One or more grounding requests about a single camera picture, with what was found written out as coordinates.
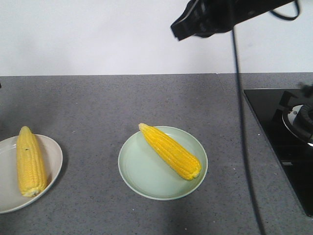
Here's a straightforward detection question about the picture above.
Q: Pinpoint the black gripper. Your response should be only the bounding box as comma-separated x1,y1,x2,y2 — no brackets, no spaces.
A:
170,0,296,41

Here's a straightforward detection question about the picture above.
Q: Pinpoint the black gas stove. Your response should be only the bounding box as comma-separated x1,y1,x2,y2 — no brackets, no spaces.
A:
244,89,313,217

